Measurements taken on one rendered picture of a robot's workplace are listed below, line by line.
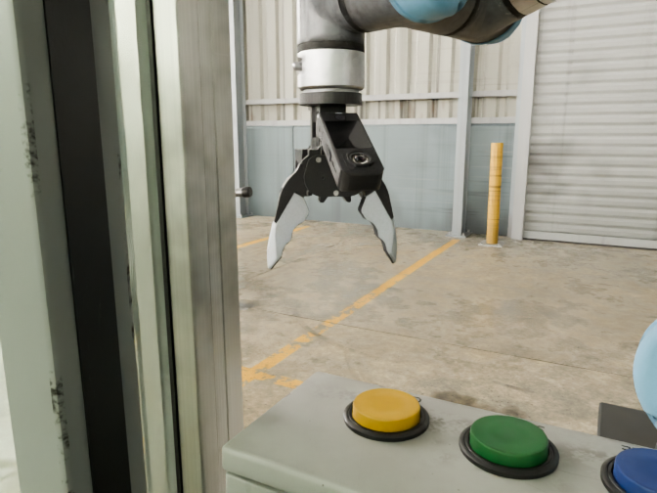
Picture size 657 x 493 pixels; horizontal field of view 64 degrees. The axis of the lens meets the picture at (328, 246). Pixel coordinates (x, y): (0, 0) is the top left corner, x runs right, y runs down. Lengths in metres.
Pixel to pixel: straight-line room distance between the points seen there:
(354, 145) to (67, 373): 0.39
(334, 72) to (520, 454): 0.42
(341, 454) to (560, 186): 5.62
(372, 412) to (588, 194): 5.57
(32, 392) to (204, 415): 0.13
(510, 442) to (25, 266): 0.24
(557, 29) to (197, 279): 5.71
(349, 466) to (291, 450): 0.03
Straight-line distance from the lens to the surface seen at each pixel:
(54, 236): 0.22
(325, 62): 0.59
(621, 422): 0.71
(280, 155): 7.04
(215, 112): 0.32
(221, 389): 0.35
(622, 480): 0.31
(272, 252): 0.61
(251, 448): 0.31
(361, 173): 0.52
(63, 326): 0.22
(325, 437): 0.32
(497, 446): 0.30
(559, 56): 5.89
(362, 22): 0.58
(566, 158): 5.83
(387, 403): 0.33
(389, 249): 0.63
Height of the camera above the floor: 1.06
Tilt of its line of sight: 12 degrees down
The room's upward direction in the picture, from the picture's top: straight up
